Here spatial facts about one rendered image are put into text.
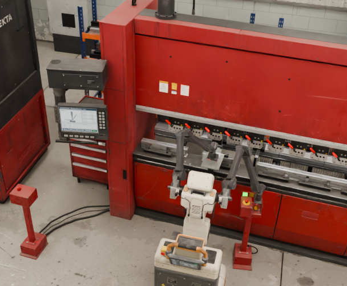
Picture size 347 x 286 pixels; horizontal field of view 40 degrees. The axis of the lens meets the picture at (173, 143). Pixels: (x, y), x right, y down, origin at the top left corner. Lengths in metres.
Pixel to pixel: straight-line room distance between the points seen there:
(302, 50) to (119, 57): 1.58
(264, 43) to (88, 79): 1.55
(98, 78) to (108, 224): 1.89
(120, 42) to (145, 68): 0.41
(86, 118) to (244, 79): 1.48
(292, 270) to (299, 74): 2.07
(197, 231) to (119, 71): 1.60
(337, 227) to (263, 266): 0.84
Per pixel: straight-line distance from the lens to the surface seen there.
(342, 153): 4.66
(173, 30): 4.34
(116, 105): 4.66
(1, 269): 5.26
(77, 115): 4.51
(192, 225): 4.25
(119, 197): 5.35
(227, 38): 4.24
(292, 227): 5.13
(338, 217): 4.98
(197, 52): 4.37
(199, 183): 3.96
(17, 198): 4.82
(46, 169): 6.37
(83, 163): 5.79
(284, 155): 5.06
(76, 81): 4.36
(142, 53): 4.55
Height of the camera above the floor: 3.84
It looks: 35 degrees down
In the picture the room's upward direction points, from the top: 2 degrees clockwise
